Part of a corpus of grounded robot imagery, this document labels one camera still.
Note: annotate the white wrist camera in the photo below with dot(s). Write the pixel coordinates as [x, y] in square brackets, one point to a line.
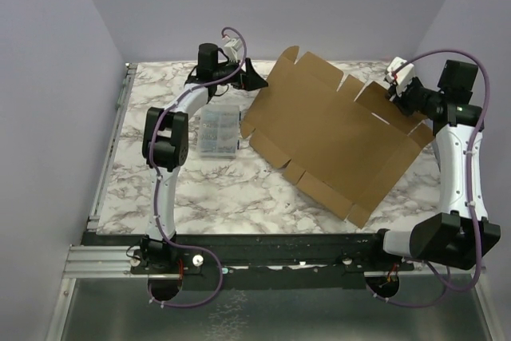
[399, 74]
[232, 48]

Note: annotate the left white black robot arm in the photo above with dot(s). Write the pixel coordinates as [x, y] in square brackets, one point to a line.
[165, 141]

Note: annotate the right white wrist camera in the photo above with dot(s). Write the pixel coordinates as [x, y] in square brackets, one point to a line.
[399, 74]

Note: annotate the aluminium extrusion frame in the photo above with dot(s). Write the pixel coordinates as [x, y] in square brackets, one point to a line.
[67, 285]

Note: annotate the clear plastic screw organizer box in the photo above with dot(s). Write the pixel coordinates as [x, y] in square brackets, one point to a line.
[219, 131]

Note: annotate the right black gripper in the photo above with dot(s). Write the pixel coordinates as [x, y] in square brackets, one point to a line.
[402, 93]

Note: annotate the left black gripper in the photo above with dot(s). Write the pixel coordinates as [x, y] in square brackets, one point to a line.
[248, 79]

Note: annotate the brown cardboard box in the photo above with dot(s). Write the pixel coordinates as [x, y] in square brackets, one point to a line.
[336, 139]

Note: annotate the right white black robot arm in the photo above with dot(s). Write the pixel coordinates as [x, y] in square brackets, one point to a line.
[460, 233]

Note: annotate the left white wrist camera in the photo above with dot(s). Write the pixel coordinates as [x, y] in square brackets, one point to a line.
[232, 48]

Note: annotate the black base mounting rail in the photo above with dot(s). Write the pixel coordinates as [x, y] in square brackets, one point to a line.
[263, 262]

